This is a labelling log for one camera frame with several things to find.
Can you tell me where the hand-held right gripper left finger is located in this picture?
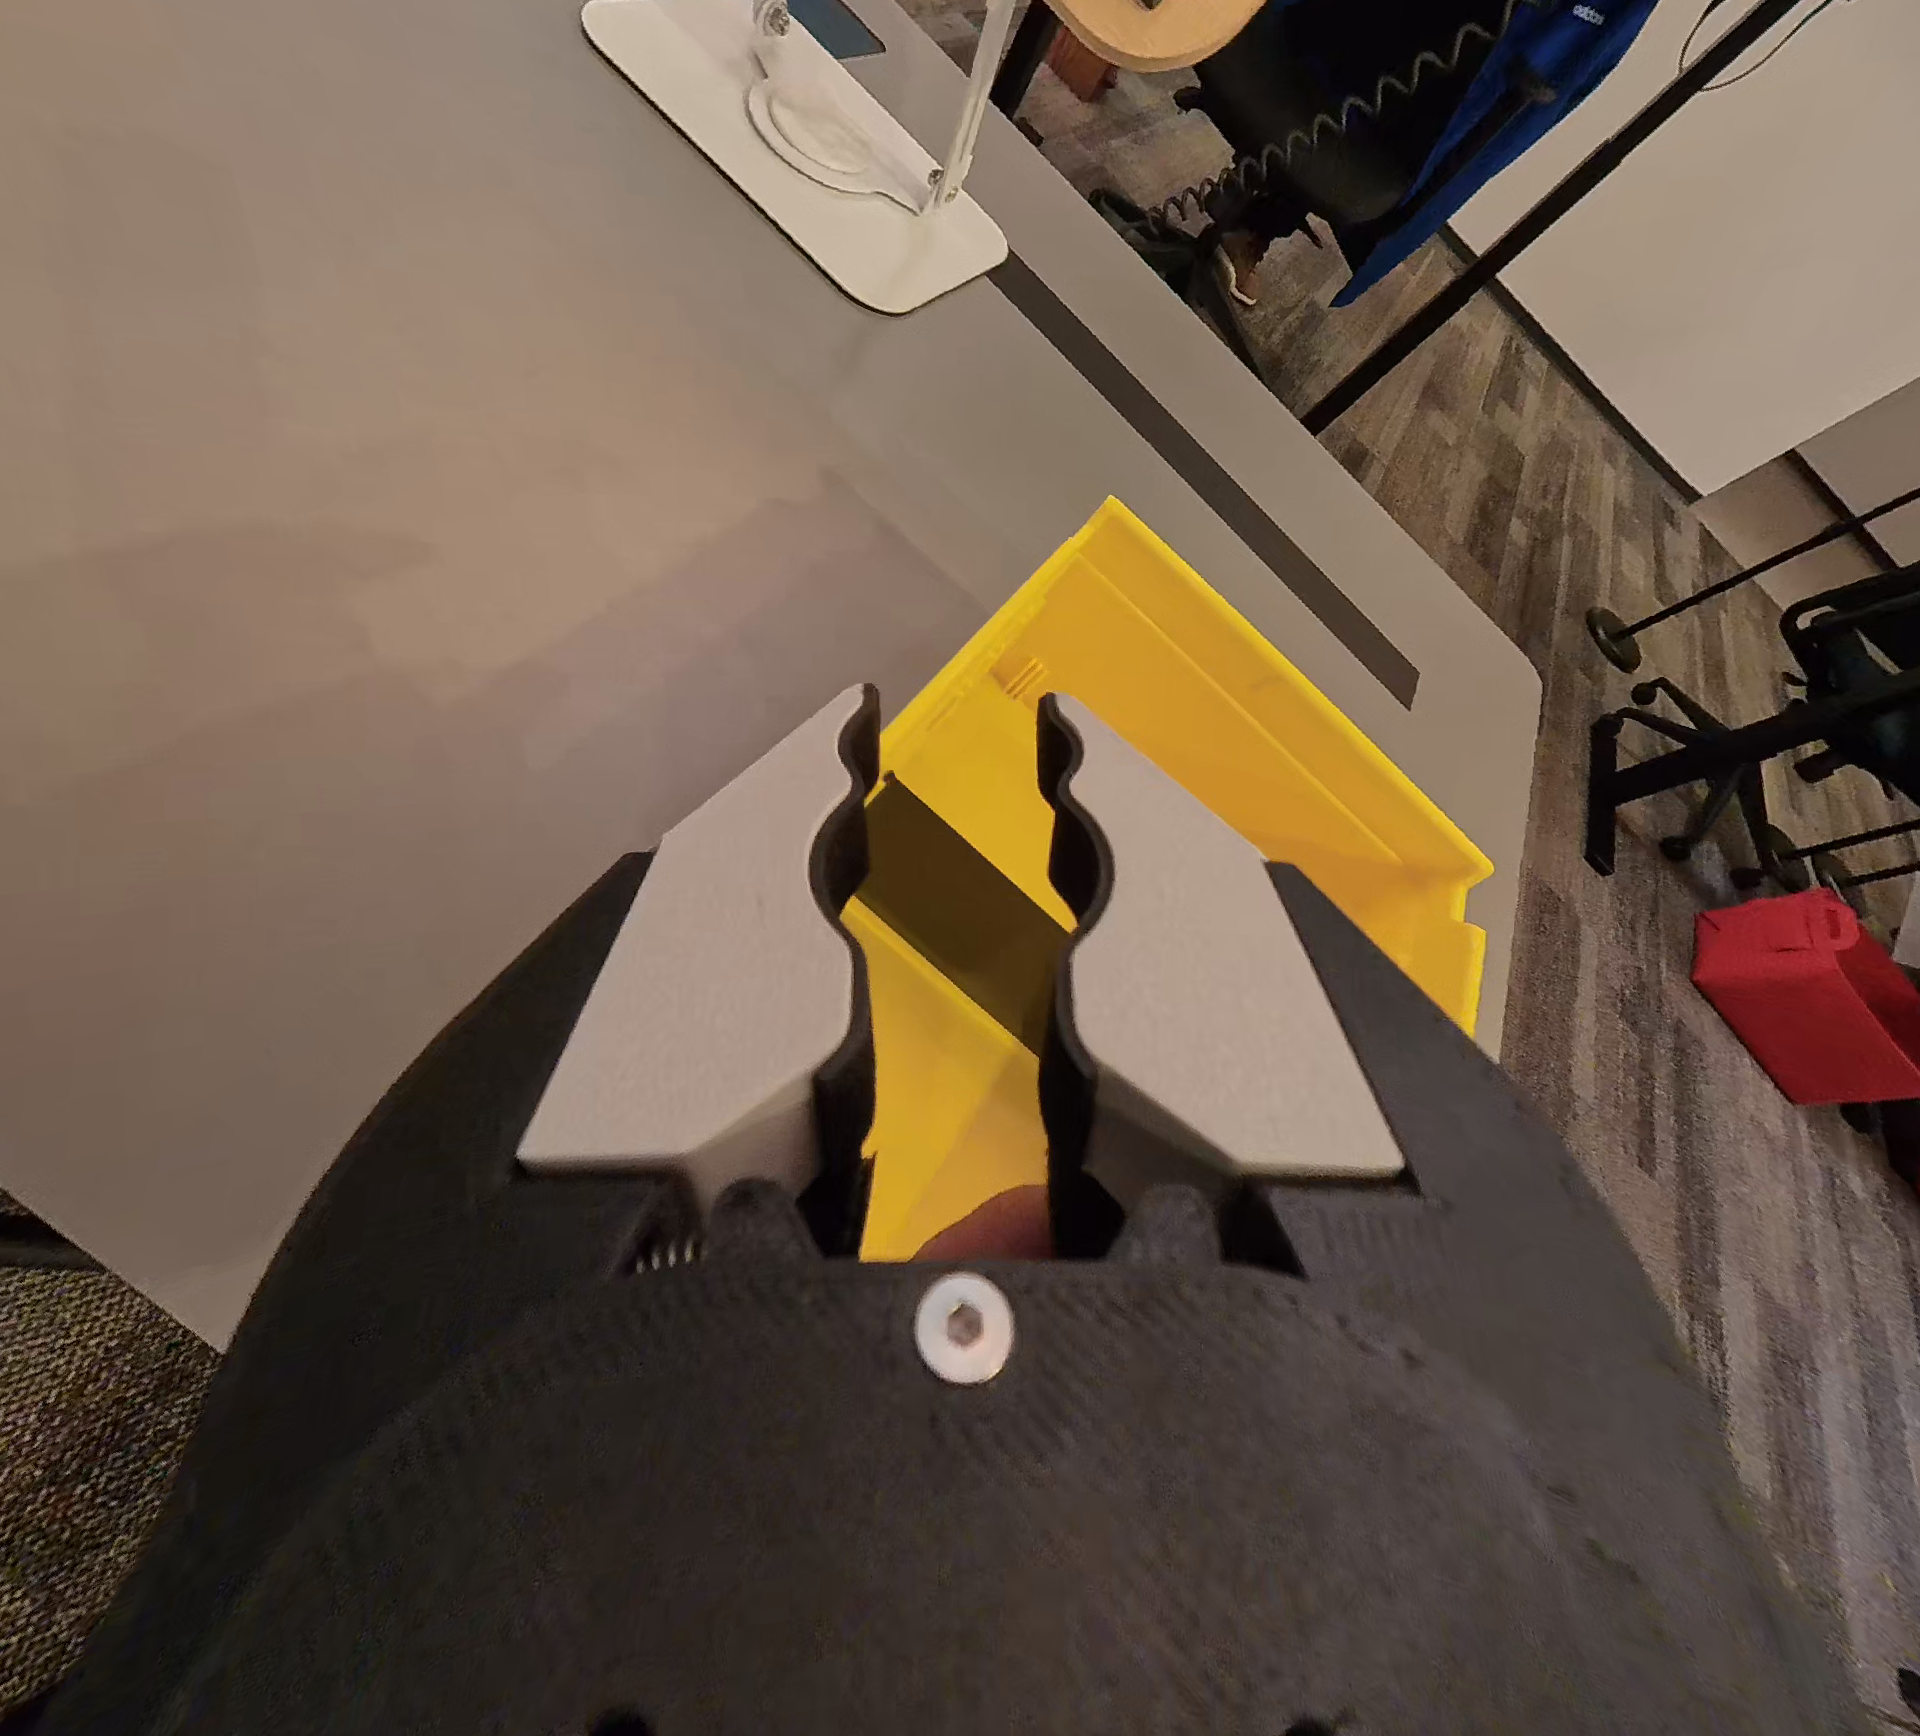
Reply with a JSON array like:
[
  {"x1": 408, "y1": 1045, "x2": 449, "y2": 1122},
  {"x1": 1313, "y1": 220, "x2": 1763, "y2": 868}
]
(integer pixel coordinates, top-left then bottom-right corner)
[{"x1": 514, "y1": 681, "x2": 884, "y2": 1205}]

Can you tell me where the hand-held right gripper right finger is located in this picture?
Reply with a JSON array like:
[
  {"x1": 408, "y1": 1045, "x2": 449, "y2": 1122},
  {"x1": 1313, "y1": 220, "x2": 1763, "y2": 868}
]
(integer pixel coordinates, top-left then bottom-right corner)
[{"x1": 1036, "y1": 691, "x2": 1413, "y2": 1236}]

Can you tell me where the yellow plastic bin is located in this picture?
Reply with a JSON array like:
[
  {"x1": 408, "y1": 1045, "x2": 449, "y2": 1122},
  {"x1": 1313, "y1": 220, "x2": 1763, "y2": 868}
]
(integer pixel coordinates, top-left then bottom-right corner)
[{"x1": 836, "y1": 493, "x2": 1499, "y2": 1266}]

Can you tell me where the black bin divider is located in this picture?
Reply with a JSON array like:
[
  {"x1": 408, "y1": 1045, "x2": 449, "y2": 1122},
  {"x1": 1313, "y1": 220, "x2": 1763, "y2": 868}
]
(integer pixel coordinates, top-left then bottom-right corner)
[{"x1": 855, "y1": 775, "x2": 1083, "y2": 1055}]

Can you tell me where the red plastic bin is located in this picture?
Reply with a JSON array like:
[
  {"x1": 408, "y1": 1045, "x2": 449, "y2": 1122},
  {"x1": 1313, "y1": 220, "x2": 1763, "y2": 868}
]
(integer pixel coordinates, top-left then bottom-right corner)
[{"x1": 1693, "y1": 884, "x2": 1920, "y2": 1107}]

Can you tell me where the black office chair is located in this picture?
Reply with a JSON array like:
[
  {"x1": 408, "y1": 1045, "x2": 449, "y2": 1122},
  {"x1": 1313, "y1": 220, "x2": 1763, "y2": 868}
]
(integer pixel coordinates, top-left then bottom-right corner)
[{"x1": 1586, "y1": 565, "x2": 1920, "y2": 896}]

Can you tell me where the white board stand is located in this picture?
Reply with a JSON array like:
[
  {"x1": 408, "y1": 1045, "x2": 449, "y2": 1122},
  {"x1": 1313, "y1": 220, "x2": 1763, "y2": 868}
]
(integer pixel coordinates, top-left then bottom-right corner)
[{"x1": 582, "y1": 0, "x2": 1039, "y2": 316}]

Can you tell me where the white table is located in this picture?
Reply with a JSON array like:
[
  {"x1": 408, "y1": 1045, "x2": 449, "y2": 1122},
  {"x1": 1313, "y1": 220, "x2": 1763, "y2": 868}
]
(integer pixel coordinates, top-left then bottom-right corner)
[{"x1": 1446, "y1": 0, "x2": 1920, "y2": 499}]

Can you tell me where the black coiled cable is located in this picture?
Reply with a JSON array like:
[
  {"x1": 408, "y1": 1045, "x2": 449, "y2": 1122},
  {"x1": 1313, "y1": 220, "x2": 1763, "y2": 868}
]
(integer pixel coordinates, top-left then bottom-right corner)
[{"x1": 1147, "y1": 0, "x2": 1690, "y2": 246}]

